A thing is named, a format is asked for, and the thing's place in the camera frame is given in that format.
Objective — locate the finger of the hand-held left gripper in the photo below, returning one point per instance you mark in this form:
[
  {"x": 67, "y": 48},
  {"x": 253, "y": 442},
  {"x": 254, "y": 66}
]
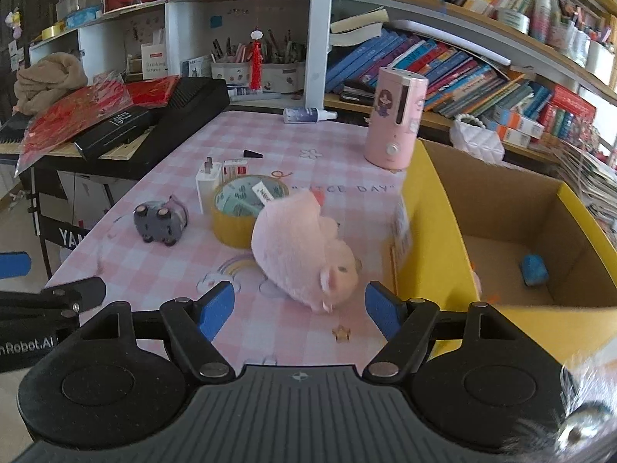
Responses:
[
  {"x": 12, "y": 265},
  {"x": 74, "y": 294}
]

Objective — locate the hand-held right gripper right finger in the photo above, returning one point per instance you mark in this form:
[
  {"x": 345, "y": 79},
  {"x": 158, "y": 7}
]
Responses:
[{"x": 382, "y": 309}]

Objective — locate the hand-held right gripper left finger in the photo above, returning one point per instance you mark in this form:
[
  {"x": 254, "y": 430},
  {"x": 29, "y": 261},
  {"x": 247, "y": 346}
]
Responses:
[{"x": 218, "y": 309}]

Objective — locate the yellow cardboard box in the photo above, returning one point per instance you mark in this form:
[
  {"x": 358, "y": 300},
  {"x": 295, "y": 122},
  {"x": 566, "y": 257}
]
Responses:
[{"x": 434, "y": 251}]

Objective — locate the pink plush pig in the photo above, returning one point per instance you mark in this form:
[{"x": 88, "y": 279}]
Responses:
[{"x": 299, "y": 251}]

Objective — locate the mint green stapler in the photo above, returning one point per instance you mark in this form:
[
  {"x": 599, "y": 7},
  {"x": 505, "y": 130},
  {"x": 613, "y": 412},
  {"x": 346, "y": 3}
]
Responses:
[{"x": 238, "y": 202}]

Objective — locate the pink checked tablecloth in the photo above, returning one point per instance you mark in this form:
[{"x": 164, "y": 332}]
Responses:
[{"x": 241, "y": 294}]

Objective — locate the black keyboard stand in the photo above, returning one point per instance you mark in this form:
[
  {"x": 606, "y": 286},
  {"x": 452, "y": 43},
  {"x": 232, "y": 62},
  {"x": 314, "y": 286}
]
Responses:
[{"x": 62, "y": 222}]

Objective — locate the yellow tape roll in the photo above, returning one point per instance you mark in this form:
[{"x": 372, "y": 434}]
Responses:
[{"x": 231, "y": 231}]

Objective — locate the grey toy car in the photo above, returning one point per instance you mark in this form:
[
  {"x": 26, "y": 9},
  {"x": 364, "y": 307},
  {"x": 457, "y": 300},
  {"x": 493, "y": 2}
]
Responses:
[{"x": 159, "y": 224}]

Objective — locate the white charger plug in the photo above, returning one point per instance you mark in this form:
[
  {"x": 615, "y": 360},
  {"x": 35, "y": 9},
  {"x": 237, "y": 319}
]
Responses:
[{"x": 208, "y": 185}]

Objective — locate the small white labelled packet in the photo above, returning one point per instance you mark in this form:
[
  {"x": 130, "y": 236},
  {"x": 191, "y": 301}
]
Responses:
[{"x": 264, "y": 193}]

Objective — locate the small white red box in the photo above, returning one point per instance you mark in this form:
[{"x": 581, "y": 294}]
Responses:
[{"x": 235, "y": 169}]

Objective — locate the small blue object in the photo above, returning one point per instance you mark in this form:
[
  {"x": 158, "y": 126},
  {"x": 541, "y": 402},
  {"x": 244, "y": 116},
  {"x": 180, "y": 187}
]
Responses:
[{"x": 534, "y": 270}]

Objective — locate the black wedge piece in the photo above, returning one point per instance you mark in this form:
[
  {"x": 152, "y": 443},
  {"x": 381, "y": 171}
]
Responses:
[{"x": 252, "y": 155}]

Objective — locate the long black box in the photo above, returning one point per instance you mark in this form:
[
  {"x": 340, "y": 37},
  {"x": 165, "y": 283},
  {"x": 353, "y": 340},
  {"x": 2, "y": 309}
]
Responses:
[{"x": 113, "y": 130}]

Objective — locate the beige towel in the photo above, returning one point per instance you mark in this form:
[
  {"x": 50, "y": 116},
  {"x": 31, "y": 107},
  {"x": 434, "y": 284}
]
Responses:
[{"x": 48, "y": 82}]

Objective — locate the pink cylindrical appliance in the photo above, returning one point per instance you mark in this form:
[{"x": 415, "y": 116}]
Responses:
[{"x": 393, "y": 120}]

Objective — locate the white quilted pearl bag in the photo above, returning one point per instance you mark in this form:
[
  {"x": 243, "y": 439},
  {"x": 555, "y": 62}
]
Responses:
[{"x": 477, "y": 140}]

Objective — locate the black keyboard case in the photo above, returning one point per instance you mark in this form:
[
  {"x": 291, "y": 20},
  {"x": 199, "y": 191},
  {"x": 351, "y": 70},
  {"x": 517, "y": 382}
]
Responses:
[{"x": 193, "y": 106}]

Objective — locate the white spray bottle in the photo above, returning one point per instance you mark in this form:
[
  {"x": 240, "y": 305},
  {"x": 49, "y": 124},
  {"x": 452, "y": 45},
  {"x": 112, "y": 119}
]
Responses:
[{"x": 303, "y": 115}]

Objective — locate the dark wallet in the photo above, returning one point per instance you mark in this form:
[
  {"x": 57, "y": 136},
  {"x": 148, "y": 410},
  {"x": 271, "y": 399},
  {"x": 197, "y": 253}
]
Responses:
[{"x": 359, "y": 92}]

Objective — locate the red envelopes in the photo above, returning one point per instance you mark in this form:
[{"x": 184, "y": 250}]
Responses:
[{"x": 154, "y": 90}]

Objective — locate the white tube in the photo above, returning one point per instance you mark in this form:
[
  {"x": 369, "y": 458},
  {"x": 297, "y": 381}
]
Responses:
[{"x": 243, "y": 91}]

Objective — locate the furry pompom with metal ball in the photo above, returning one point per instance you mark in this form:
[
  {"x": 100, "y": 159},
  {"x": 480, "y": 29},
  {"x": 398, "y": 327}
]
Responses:
[{"x": 585, "y": 424}]

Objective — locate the gold ribbon roll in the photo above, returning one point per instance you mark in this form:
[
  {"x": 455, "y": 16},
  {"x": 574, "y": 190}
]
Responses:
[{"x": 53, "y": 31}]

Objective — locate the white pen holder box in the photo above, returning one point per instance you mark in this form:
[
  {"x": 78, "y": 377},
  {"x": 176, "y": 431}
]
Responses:
[{"x": 279, "y": 75}]

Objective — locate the small printed card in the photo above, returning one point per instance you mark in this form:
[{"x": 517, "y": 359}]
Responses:
[{"x": 196, "y": 66}]

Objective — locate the white straws box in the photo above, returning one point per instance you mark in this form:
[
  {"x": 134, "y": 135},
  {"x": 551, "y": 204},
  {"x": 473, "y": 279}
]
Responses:
[{"x": 153, "y": 60}]

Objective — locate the stack of magazines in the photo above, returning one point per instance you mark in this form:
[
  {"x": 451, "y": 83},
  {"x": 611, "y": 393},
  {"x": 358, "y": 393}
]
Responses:
[{"x": 588, "y": 173}]

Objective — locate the red tassel ornament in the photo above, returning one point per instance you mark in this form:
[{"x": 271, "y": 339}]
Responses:
[{"x": 255, "y": 65}]

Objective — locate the row of colourful books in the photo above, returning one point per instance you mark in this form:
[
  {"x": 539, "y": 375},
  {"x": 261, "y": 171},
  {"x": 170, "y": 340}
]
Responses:
[{"x": 424, "y": 65}]

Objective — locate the white shelf unit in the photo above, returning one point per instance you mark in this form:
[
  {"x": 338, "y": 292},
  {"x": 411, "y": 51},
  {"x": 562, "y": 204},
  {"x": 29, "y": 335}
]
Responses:
[{"x": 318, "y": 33}]

